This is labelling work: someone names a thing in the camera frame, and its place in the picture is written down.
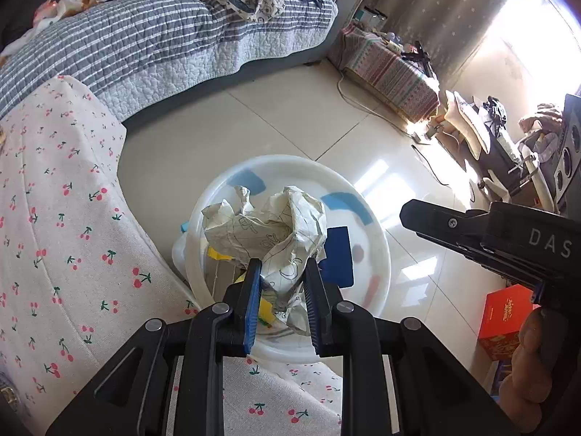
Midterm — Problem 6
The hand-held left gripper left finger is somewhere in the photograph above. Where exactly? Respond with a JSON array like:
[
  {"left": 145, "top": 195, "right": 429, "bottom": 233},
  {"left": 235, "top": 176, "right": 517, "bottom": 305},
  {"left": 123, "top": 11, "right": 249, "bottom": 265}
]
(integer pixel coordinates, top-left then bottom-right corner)
[{"left": 45, "top": 258, "right": 263, "bottom": 436}]

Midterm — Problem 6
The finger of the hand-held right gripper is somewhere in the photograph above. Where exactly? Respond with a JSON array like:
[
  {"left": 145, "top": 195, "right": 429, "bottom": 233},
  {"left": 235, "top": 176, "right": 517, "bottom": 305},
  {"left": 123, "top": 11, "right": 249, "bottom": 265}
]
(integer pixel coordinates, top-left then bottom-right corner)
[{"left": 399, "top": 199, "right": 490, "bottom": 255}]

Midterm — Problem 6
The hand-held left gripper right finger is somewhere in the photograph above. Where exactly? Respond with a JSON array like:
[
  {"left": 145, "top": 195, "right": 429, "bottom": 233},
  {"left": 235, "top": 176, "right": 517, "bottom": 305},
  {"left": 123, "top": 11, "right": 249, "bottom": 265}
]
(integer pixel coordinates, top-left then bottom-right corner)
[{"left": 303, "top": 258, "right": 516, "bottom": 436}]

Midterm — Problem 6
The dark blue carton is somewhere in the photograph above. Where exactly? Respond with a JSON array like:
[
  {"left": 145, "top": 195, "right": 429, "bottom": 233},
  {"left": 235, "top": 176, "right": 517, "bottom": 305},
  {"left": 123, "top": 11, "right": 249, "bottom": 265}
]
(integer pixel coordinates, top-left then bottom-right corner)
[{"left": 320, "top": 226, "right": 355, "bottom": 288}]

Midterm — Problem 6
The drawing paper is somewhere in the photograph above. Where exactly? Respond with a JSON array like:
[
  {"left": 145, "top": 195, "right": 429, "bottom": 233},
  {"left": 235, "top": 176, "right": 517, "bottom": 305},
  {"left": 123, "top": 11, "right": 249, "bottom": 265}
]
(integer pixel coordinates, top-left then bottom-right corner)
[{"left": 201, "top": 185, "right": 328, "bottom": 338}]

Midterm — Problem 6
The white plastic basin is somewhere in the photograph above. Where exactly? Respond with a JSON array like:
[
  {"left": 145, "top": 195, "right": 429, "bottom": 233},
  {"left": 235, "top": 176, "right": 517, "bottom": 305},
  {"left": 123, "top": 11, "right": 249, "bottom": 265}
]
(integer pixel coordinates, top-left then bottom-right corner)
[{"left": 172, "top": 154, "right": 391, "bottom": 364}]

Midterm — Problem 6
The person's right hand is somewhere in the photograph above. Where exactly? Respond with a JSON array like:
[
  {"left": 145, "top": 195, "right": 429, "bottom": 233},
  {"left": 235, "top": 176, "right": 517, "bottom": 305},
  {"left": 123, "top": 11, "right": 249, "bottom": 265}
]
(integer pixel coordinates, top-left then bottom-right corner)
[{"left": 499, "top": 308, "right": 553, "bottom": 434}]

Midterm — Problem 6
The red cardboard box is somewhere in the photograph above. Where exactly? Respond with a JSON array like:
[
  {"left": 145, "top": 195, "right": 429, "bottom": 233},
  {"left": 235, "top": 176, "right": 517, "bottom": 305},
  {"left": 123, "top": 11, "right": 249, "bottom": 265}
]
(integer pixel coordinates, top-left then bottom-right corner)
[{"left": 478, "top": 284, "right": 541, "bottom": 364}]

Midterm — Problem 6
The black speaker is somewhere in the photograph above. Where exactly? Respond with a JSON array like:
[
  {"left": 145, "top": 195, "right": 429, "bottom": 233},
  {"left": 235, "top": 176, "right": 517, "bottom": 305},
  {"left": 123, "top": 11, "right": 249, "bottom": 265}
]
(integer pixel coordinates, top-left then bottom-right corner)
[{"left": 551, "top": 93, "right": 581, "bottom": 212}]

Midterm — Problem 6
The cream seat cushion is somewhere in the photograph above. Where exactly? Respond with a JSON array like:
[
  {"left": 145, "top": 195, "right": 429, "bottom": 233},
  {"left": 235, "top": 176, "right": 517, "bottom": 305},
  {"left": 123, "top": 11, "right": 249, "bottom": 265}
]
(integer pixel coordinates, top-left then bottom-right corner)
[{"left": 444, "top": 90, "right": 492, "bottom": 161}]

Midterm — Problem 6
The striped cloth covered box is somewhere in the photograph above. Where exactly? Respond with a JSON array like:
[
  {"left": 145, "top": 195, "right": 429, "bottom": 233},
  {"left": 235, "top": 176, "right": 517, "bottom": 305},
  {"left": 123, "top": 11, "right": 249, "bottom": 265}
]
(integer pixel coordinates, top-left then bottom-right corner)
[{"left": 329, "top": 25, "right": 441, "bottom": 123}]

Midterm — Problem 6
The grey dotted curtain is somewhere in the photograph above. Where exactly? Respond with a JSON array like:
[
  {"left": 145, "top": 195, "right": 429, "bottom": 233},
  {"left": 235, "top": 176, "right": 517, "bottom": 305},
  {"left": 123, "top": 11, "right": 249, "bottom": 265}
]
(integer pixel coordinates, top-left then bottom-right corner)
[{"left": 363, "top": 0, "right": 532, "bottom": 82}]

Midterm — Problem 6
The dark grey sofa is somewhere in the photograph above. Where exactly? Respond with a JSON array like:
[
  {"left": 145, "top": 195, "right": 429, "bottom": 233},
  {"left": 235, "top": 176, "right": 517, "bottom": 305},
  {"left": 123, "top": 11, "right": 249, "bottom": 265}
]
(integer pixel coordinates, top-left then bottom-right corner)
[{"left": 0, "top": 0, "right": 367, "bottom": 130}]

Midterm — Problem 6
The orange plastic bag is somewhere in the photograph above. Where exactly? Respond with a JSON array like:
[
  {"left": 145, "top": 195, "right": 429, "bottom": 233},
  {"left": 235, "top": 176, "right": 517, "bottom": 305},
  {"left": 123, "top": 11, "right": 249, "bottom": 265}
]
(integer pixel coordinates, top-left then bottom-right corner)
[{"left": 34, "top": 0, "right": 110, "bottom": 23}]

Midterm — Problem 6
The black floor cable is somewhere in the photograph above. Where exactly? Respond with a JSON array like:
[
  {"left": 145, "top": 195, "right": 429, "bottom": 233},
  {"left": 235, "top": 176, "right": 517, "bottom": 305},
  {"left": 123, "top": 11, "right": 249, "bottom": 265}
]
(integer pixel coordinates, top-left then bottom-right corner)
[{"left": 411, "top": 144, "right": 450, "bottom": 187}]

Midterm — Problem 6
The white floor cable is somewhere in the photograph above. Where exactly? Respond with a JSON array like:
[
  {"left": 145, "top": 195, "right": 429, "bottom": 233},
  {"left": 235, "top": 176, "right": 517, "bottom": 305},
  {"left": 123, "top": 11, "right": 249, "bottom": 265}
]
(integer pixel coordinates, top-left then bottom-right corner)
[{"left": 337, "top": 75, "right": 423, "bottom": 139}]

